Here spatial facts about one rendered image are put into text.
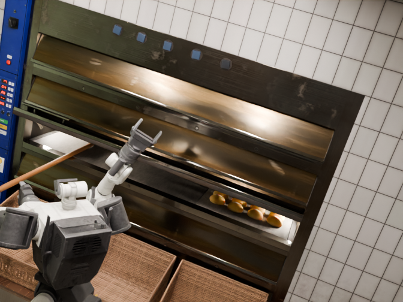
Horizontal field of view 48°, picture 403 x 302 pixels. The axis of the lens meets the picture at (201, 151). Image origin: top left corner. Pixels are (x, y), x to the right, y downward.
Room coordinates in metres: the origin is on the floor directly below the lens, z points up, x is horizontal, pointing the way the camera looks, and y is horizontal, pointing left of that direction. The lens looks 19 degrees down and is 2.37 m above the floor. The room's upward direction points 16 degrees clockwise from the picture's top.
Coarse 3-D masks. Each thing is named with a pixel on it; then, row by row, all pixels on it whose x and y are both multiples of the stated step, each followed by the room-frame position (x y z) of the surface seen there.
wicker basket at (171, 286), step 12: (180, 264) 2.33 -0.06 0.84; (192, 264) 2.35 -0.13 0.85; (192, 276) 2.33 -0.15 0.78; (204, 276) 2.33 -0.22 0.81; (216, 276) 2.32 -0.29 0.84; (168, 288) 2.14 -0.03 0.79; (192, 288) 2.31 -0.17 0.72; (204, 288) 2.31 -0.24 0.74; (216, 288) 2.30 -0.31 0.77; (228, 288) 2.29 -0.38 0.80; (240, 288) 2.28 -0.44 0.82; (252, 288) 2.28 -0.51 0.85; (168, 300) 2.24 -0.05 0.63; (180, 300) 2.29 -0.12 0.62; (192, 300) 2.28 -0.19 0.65; (204, 300) 2.28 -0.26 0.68; (216, 300) 2.28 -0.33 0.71; (228, 300) 2.27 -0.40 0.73; (240, 300) 2.26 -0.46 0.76; (252, 300) 2.26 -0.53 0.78; (264, 300) 2.22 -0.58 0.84
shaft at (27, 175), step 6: (90, 144) 2.86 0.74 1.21; (78, 150) 2.71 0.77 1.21; (66, 156) 2.57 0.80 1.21; (54, 162) 2.44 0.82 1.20; (36, 168) 2.30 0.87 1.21; (42, 168) 2.33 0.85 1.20; (24, 174) 2.19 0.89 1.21; (30, 174) 2.22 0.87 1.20; (12, 180) 2.09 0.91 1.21; (18, 180) 2.12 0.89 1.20; (0, 186) 2.00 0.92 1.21; (6, 186) 2.03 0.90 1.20
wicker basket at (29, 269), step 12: (0, 204) 2.47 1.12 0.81; (12, 204) 2.58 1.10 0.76; (0, 252) 2.12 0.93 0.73; (12, 252) 2.34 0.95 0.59; (24, 252) 2.37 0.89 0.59; (0, 264) 2.12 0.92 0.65; (12, 264) 2.10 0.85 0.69; (24, 264) 2.09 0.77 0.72; (12, 276) 2.10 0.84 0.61; (24, 276) 2.09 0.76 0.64
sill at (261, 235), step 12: (24, 144) 2.67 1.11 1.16; (36, 144) 2.68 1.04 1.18; (48, 156) 2.63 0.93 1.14; (60, 156) 2.61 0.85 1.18; (72, 156) 2.65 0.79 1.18; (84, 168) 2.57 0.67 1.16; (96, 168) 2.58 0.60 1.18; (132, 180) 2.55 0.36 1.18; (144, 192) 2.48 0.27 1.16; (156, 192) 2.48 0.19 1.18; (180, 204) 2.43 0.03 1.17; (192, 204) 2.46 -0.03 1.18; (204, 216) 2.40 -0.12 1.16; (216, 216) 2.39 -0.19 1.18; (240, 228) 2.35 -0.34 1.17; (252, 228) 2.37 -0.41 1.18; (264, 240) 2.32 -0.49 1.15; (276, 240) 2.31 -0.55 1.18
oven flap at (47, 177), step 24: (24, 168) 2.66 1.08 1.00; (48, 168) 2.64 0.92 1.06; (120, 192) 2.54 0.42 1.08; (144, 216) 2.47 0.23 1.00; (168, 216) 2.46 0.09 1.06; (168, 240) 2.39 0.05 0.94; (192, 240) 2.39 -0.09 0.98; (216, 240) 2.38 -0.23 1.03; (240, 240) 2.37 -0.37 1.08; (240, 264) 2.32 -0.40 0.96; (264, 264) 2.31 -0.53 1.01
